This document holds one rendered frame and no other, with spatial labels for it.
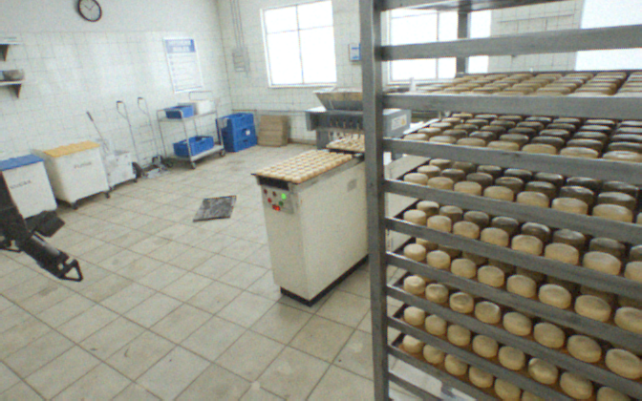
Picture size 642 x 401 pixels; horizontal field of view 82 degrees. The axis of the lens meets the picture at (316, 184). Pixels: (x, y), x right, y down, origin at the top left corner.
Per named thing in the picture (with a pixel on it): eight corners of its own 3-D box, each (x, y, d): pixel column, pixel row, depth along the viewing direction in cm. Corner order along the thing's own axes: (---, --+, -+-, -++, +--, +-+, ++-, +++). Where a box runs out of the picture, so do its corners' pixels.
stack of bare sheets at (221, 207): (203, 200, 452) (203, 199, 451) (236, 197, 455) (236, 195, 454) (193, 221, 396) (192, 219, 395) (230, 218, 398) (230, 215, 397)
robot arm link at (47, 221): (-9, 224, 104) (5, 230, 100) (27, 195, 111) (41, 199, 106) (25, 249, 112) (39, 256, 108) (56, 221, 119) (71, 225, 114)
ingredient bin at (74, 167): (73, 213, 450) (53, 152, 424) (50, 204, 485) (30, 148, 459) (116, 197, 491) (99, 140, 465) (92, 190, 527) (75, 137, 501)
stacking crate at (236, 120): (238, 123, 719) (236, 113, 712) (254, 123, 700) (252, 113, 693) (216, 130, 671) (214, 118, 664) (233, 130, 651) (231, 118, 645)
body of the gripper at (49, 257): (56, 249, 120) (39, 236, 115) (72, 257, 114) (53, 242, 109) (39, 266, 116) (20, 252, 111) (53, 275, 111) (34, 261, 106)
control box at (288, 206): (267, 204, 239) (265, 184, 235) (294, 212, 224) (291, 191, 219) (263, 206, 237) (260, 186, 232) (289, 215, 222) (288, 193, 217)
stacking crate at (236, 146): (243, 143, 733) (241, 133, 726) (258, 144, 711) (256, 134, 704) (220, 151, 687) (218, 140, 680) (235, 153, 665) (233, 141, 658)
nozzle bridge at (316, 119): (333, 143, 321) (331, 103, 309) (411, 152, 275) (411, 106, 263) (308, 153, 298) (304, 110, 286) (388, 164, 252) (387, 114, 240)
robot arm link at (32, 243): (8, 242, 107) (16, 245, 104) (29, 223, 110) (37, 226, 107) (27, 255, 111) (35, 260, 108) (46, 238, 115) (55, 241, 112)
